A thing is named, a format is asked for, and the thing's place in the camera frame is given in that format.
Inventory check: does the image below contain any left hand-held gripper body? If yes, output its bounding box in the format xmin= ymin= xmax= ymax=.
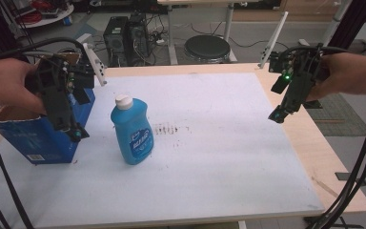
xmin=24 ymin=52 xmax=96 ymax=132

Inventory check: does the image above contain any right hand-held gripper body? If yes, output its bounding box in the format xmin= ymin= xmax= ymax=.
xmin=268 ymin=47 xmax=331 ymax=115

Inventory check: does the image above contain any blue cardboard box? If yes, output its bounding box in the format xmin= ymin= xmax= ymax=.
xmin=0 ymin=87 xmax=96 ymax=165

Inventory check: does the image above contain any blue detergent bottle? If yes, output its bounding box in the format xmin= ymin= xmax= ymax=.
xmin=110 ymin=94 xmax=155 ymax=166

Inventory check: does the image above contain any person's right hand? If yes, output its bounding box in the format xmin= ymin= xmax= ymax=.
xmin=306 ymin=52 xmax=366 ymax=103

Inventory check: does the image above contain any person's left hand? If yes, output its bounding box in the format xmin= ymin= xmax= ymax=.
xmin=0 ymin=57 xmax=48 ymax=116

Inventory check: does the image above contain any white perforated bar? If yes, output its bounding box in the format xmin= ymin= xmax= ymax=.
xmin=82 ymin=42 xmax=108 ymax=88
xmin=257 ymin=11 xmax=290 ymax=70

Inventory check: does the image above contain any wooden table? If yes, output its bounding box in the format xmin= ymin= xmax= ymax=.
xmin=0 ymin=62 xmax=366 ymax=229

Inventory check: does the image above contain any black computer tower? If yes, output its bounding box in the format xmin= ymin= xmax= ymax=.
xmin=102 ymin=15 xmax=131 ymax=68
xmin=126 ymin=12 xmax=152 ymax=67

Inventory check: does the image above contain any round white table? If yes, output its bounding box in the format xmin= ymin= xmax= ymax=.
xmin=18 ymin=3 xmax=75 ymax=30

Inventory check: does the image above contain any black round stool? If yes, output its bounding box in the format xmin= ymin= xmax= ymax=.
xmin=183 ymin=34 xmax=232 ymax=64

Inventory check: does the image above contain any white table mat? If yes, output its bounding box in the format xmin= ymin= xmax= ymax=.
xmin=0 ymin=72 xmax=326 ymax=229

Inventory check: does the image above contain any red cable coil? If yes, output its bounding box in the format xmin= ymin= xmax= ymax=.
xmin=16 ymin=0 xmax=56 ymax=26

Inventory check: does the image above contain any black cable bundle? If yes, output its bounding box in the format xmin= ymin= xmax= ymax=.
xmin=0 ymin=36 xmax=89 ymax=229
xmin=282 ymin=45 xmax=366 ymax=229

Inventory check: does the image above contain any white desk frame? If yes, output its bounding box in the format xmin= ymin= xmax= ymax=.
xmin=156 ymin=0 xmax=249 ymax=66

